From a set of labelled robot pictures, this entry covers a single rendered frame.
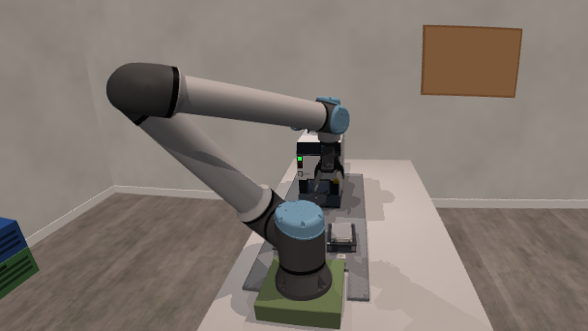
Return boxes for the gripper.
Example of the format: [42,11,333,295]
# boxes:
[314,141,344,193]

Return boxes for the dark grey rectangular frame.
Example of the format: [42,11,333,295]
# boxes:
[327,224,357,253]

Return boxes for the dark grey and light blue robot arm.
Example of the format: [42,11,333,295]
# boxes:
[106,63,350,301]

